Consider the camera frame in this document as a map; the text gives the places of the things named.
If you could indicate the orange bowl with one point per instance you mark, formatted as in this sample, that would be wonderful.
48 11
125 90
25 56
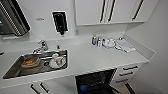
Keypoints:
30 62

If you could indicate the blue labelled bottle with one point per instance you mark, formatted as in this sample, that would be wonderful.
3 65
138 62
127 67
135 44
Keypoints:
94 40

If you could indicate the white folded towel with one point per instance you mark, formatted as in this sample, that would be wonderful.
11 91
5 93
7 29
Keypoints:
126 46

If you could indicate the chrome sink sprayer knob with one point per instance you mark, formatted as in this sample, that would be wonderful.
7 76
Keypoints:
58 47

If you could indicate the steel paper towel dispenser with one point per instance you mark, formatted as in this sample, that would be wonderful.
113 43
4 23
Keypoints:
13 16

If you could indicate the black wall soap dispenser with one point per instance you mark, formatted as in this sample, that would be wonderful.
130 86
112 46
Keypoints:
60 22

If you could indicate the stainless steel dishwasher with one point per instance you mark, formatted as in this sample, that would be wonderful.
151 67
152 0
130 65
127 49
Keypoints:
96 80

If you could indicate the white printed cup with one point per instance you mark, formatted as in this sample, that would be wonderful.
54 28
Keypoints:
56 59

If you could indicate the white sink base cabinet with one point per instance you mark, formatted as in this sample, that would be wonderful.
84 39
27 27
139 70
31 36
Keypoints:
60 86

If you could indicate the chrome sink faucet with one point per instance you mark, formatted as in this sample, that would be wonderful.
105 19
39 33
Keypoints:
41 47

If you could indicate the white three-door wall cabinet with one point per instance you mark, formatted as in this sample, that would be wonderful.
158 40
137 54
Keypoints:
110 11

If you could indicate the stainless steel sink basin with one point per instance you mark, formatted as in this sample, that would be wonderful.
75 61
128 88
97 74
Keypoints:
13 73

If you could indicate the white narrow drawer unit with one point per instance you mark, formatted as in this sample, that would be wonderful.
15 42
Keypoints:
128 73

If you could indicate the small wall label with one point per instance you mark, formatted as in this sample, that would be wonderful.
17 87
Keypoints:
40 19

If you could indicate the white plate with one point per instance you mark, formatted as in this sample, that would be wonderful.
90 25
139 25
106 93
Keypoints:
62 65

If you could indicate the white wall outlet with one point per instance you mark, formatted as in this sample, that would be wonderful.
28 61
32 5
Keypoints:
77 32

